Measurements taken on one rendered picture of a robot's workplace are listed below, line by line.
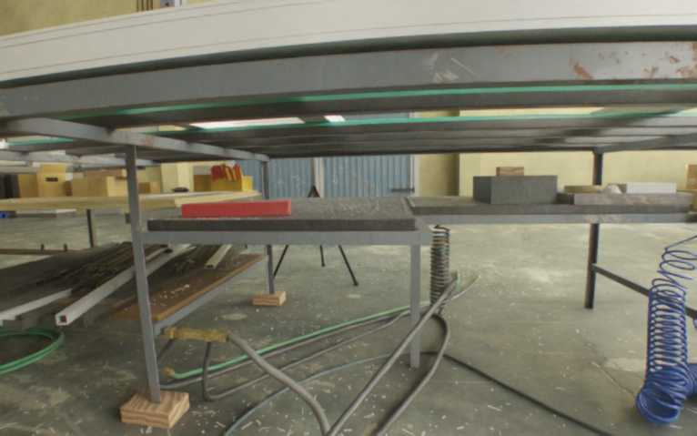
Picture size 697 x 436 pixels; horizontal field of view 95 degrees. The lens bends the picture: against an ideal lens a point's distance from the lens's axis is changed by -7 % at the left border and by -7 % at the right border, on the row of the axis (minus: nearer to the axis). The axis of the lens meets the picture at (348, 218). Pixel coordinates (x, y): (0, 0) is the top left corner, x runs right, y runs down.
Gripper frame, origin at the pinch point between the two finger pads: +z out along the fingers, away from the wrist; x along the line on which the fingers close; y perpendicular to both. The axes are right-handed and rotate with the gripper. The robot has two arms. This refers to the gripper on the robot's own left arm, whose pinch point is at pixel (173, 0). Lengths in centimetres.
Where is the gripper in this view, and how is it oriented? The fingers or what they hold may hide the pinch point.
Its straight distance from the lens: 62.9
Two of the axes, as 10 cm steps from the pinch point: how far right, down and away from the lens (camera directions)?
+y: -9.9, 0.0, 1.5
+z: 0.2, 9.9, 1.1
